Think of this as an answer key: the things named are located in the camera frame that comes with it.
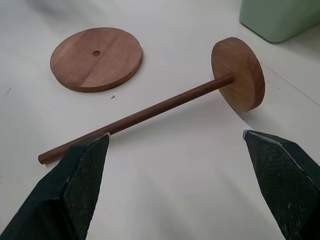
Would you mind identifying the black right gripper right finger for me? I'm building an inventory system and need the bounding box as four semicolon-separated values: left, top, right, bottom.
241;129;320;240

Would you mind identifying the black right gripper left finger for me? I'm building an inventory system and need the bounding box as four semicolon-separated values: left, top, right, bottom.
0;132;111;240

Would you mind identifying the wooden rod with disc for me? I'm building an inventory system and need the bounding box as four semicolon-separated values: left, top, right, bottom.
37;37;266;165

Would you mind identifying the round wooden base disc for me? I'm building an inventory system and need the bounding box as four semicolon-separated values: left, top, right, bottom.
49;27;143;93

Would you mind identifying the pale green plastic container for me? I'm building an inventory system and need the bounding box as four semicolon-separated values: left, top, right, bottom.
238;0;320;43

